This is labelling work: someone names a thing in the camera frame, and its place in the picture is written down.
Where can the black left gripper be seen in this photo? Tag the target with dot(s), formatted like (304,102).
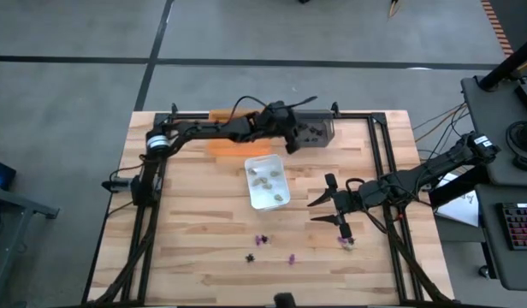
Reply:
(280,124)

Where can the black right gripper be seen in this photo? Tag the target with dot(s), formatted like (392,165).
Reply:
(345,201)

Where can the purple segmented plastic piece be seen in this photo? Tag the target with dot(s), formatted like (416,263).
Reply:
(258,240)
(292,258)
(342,240)

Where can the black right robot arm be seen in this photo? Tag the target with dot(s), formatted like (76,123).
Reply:
(439,164)

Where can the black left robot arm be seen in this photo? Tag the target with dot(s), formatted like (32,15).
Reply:
(203,130)

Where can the grey translucent plastic bin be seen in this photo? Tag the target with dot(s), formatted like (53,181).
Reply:
(325,117)

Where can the orange translucent plastic bin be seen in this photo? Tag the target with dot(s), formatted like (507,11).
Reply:
(238,148)

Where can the white plastic bin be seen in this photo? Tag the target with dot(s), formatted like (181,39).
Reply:
(268,201)

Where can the dark rounded object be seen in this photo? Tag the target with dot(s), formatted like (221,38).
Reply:
(285,300)

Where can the black support bar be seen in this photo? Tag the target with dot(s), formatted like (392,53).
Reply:
(458,190)

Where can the white paper sheet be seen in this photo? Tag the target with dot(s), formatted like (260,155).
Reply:
(464,211)

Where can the tan wooden leg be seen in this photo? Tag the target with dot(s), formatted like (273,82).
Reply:
(394,7)

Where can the black caster wheel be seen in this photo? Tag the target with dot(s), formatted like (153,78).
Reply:
(485,272)

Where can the dark grey desk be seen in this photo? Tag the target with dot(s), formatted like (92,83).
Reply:
(494,256)
(494,120)

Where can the black backlit keyboard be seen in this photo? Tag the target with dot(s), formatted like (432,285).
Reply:
(520,226)

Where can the black round monitor base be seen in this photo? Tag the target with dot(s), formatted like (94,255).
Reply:
(518,141)

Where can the orange striped edge strip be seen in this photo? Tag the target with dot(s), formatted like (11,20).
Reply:
(496,27)

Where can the grey metal cart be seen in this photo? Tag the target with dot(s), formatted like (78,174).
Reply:
(32,209)

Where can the black box with blue light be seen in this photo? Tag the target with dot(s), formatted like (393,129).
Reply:
(2,171)

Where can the black slanted post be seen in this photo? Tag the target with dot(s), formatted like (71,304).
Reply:
(503,68)

